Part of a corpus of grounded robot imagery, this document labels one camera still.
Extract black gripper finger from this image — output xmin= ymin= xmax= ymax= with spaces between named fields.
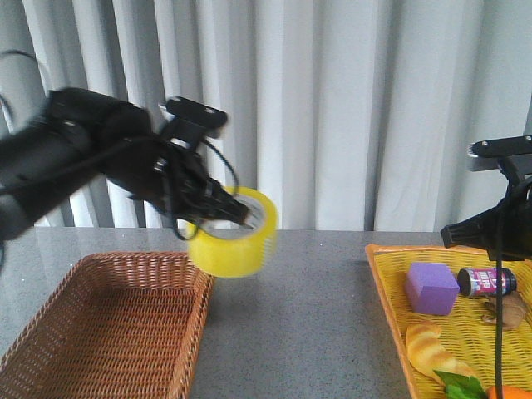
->
xmin=207 ymin=191 xmax=249 ymax=225

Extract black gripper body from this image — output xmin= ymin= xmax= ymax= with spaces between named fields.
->
xmin=441 ymin=177 xmax=531 ymax=261
xmin=103 ymin=136 xmax=224 ymax=220

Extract yellow tape roll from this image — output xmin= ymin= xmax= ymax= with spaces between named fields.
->
xmin=187 ymin=186 xmax=278 ymax=278

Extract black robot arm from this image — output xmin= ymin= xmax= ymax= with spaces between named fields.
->
xmin=1 ymin=88 xmax=249 ymax=241

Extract small dark labelled bottle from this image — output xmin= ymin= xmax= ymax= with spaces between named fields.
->
xmin=456 ymin=268 xmax=517 ymax=298

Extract brown ginger root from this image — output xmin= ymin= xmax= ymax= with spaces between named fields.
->
xmin=481 ymin=291 xmax=528 ymax=331

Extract purple foam block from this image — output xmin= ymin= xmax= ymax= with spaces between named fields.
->
xmin=405 ymin=262 xmax=459 ymax=316

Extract yellow wicker basket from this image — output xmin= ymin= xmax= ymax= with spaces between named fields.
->
xmin=366 ymin=244 xmax=531 ymax=398

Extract toy croissant bread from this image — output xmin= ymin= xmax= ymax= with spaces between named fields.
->
xmin=406 ymin=321 xmax=477 ymax=387

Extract brown wicker basket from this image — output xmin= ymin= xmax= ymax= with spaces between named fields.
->
xmin=1 ymin=252 xmax=214 ymax=398

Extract toy orange carrot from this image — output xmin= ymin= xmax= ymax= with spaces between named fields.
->
xmin=486 ymin=386 xmax=532 ymax=399

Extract grey pleated curtain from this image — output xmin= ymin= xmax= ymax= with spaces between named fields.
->
xmin=1 ymin=1 xmax=531 ymax=232

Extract green carrot leaves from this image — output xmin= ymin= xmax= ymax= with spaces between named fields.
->
xmin=435 ymin=371 xmax=488 ymax=399

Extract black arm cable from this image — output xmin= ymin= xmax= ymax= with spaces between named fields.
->
xmin=492 ymin=199 xmax=509 ymax=399
xmin=157 ymin=139 xmax=240 ymax=241

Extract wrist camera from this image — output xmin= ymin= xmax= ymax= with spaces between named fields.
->
xmin=467 ymin=135 xmax=531 ymax=174
xmin=162 ymin=96 xmax=229 ymax=139

